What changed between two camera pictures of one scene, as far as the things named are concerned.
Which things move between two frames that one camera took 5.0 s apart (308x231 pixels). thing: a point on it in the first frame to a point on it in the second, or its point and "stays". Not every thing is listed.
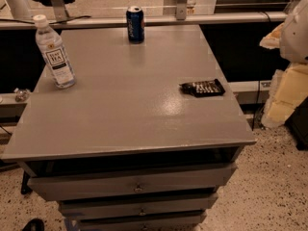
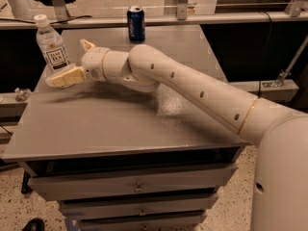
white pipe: (19, 5) stays
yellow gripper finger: (272, 39) to (92, 60)
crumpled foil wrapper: (21, 94) stays
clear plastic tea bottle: (54, 53) stays
